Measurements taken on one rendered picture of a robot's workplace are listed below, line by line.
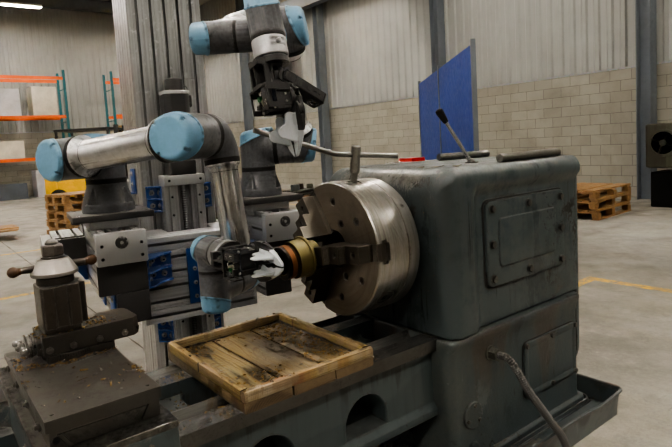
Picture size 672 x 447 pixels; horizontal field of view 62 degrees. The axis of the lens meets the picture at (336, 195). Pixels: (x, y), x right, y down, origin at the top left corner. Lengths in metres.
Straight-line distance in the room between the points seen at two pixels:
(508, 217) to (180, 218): 1.09
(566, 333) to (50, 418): 1.30
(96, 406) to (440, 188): 0.79
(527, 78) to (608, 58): 1.76
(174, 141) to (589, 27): 11.37
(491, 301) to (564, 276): 0.33
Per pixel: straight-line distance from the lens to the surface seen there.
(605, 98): 12.02
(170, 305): 1.84
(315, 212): 1.31
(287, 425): 1.14
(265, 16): 1.22
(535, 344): 1.59
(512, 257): 1.45
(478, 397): 1.45
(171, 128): 1.39
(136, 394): 0.93
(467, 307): 1.32
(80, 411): 0.92
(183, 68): 2.03
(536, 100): 12.75
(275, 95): 1.16
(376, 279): 1.21
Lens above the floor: 1.33
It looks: 5 degrees down
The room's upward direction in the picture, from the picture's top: 3 degrees counter-clockwise
